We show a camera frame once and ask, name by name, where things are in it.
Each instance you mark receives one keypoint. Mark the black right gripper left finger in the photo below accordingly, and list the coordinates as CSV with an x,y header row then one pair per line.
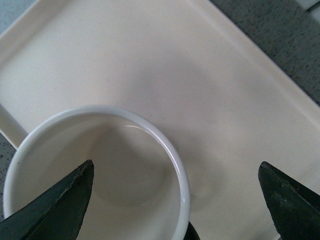
x,y
58,213

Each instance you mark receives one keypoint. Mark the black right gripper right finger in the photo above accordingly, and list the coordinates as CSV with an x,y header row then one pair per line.
x,y
294,208

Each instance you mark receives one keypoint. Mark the white smiley mug black handle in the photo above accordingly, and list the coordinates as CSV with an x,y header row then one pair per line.
x,y
140,188

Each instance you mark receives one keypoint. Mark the cream rectangular tray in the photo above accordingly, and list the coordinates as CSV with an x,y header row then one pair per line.
x,y
185,67

